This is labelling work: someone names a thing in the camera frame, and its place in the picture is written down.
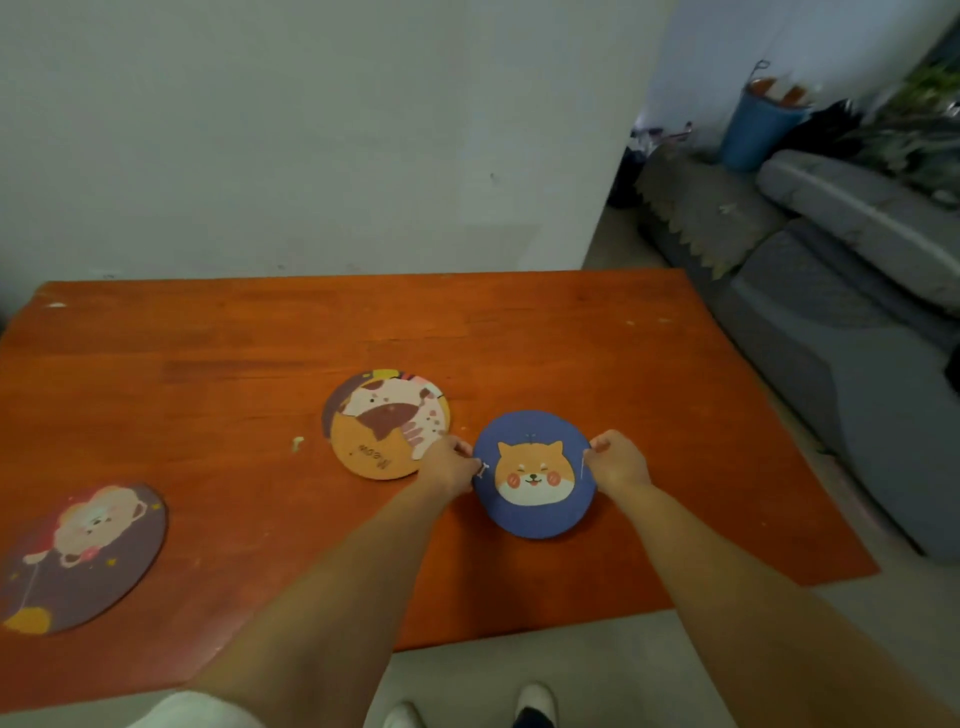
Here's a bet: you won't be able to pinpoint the person's right hand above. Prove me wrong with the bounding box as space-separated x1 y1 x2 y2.
582 429 653 498

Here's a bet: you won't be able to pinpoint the person's left hand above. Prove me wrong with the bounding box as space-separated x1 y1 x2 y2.
416 435 483 503

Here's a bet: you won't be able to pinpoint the blue round dog mat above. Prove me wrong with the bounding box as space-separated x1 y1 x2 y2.
471 410 598 540

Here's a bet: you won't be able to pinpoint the person's left forearm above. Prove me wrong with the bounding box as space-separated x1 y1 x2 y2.
185 480 455 728

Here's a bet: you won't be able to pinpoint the person's right forearm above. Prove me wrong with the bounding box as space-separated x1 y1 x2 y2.
609 480 960 728

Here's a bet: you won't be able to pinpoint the orange round cat mat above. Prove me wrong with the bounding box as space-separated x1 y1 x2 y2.
321 369 452 481

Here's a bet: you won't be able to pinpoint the person's white right shoe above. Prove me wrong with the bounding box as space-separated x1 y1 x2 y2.
513 682 559 728

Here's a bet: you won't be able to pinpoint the grey fringed cloth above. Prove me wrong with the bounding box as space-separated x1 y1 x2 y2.
636 144 790 282

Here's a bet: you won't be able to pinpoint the grey sofa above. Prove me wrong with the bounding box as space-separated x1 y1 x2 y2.
637 148 960 564

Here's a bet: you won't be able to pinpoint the blue bucket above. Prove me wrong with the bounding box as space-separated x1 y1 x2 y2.
720 77 814 174

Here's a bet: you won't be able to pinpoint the person's white shorts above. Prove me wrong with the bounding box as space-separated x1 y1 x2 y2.
126 690 267 728

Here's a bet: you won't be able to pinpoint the black bag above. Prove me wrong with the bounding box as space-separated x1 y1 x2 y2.
780 99 867 160

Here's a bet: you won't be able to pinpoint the purple round bear mat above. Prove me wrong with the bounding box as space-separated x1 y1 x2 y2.
0 483 169 637

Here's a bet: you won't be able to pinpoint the green houseplant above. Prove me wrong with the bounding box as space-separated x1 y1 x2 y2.
855 60 960 198

